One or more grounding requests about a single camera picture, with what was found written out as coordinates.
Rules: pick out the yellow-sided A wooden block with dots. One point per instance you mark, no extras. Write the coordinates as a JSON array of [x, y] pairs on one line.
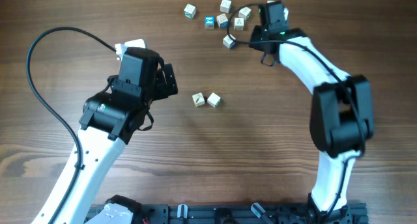
[[239, 24]]

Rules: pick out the light blue letter block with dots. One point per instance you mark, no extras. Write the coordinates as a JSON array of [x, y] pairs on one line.
[[209, 22]]

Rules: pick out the green-sided corner wooden block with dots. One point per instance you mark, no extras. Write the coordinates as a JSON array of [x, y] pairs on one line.
[[189, 11]]

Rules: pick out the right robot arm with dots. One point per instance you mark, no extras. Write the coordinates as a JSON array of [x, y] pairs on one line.
[[341, 118]]

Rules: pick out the dark blue number block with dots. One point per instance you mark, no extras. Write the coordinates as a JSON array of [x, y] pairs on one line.
[[222, 21]]

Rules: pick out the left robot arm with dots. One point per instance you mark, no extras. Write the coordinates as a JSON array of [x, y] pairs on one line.
[[107, 124]]

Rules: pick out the blue P wooden block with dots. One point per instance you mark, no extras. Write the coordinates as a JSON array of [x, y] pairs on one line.
[[229, 41]]

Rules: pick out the hammer picture wooden block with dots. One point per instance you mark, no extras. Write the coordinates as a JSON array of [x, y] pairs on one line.
[[198, 99]]

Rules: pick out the blue T wooden block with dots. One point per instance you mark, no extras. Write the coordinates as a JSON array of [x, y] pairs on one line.
[[225, 6]]

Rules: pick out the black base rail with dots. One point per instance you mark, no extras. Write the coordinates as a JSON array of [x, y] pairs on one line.
[[278, 213]]

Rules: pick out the green V wooden block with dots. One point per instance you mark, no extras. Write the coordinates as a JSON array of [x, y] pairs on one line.
[[214, 100]]

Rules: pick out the green N wooden block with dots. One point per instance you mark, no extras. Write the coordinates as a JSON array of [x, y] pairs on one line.
[[245, 13]]

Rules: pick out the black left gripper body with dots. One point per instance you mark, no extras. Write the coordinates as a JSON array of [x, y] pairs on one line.
[[161, 89]]

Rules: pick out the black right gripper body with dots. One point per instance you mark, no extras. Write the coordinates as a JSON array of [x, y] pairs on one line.
[[257, 36]]

